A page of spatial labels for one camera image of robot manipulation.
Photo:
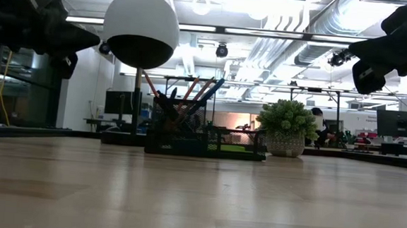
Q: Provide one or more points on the person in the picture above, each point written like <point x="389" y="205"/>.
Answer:
<point x="321" y="130"/>

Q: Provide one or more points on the black ceiling spotlight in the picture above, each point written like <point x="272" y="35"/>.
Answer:
<point x="104" y="48"/>
<point x="222" y="50"/>
<point x="338" y="58"/>

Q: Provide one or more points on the black mesh desk organizer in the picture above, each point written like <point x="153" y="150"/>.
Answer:
<point x="173" y="140"/>

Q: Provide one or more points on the black aluminium table frame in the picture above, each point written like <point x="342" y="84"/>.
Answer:
<point x="363" y="159"/>

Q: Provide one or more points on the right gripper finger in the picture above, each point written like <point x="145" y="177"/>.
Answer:
<point x="376" y="62"/>
<point x="374" y="46"/>

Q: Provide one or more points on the orange pencil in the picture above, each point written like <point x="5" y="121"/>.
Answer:
<point x="190" y="90"/>

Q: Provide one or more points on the light wooden pencil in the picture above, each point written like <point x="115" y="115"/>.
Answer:
<point x="203" y="90"/>

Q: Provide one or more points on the white globe table lamp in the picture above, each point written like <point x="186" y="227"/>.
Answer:
<point x="142" y="18"/>

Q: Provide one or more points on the green sticky note pad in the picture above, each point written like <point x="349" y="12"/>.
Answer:
<point x="233" y="148"/>

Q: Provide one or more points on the green potted plant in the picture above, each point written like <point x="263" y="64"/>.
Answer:
<point x="288" y="122"/>

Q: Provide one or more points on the black background rack frame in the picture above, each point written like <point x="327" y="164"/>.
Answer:
<point x="314" y="89"/>
<point x="191" y="79"/>

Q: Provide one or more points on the black computer monitor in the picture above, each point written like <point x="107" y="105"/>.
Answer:
<point x="119" y="102"/>
<point x="397" y="124"/>

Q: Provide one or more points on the plain black pen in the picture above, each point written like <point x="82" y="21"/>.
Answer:
<point x="162" y="99"/>

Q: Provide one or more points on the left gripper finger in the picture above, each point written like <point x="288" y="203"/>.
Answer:
<point x="70" y="37"/>
<point x="62" y="50"/>

